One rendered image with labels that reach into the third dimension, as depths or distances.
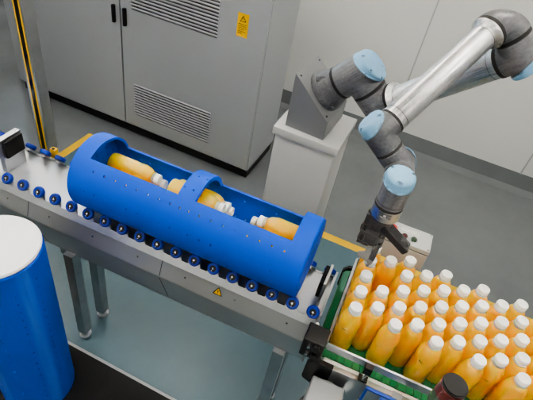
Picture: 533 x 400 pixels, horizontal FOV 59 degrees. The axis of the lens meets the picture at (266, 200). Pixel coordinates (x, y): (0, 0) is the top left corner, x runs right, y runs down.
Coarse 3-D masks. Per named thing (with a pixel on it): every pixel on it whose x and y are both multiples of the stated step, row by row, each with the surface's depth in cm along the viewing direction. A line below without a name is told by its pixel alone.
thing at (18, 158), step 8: (8, 136) 182; (16, 136) 184; (0, 144) 180; (8, 144) 181; (16, 144) 185; (24, 144) 189; (0, 152) 183; (8, 152) 183; (16, 152) 187; (24, 152) 193; (8, 160) 187; (16, 160) 191; (24, 160) 195; (8, 168) 188
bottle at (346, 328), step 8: (344, 312) 146; (344, 320) 145; (352, 320) 144; (360, 320) 145; (336, 328) 150; (344, 328) 146; (352, 328) 145; (336, 336) 150; (344, 336) 148; (352, 336) 148; (336, 344) 152; (344, 344) 151
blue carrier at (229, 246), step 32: (96, 160) 173; (160, 160) 177; (96, 192) 159; (128, 192) 156; (160, 192) 154; (192, 192) 153; (224, 192) 174; (128, 224) 163; (160, 224) 155; (192, 224) 151; (224, 224) 149; (320, 224) 150; (224, 256) 152; (256, 256) 147; (288, 256) 144; (288, 288) 149
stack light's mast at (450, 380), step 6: (450, 372) 114; (444, 378) 112; (450, 378) 112; (456, 378) 112; (462, 378) 113; (444, 384) 111; (450, 384) 111; (456, 384) 111; (462, 384) 111; (450, 390) 110; (456, 390) 110; (462, 390) 110; (468, 390) 111; (456, 396) 109; (462, 396) 109
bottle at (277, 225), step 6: (264, 222) 162; (270, 222) 160; (276, 222) 159; (282, 222) 160; (288, 222) 160; (264, 228) 162; (270, 228) 159; (276, 228) 159; (282, 228) 158; (288, 228) 158; (294, 228) 158; (282, 234) 159; (288, 234) 158; (294, 234) 158
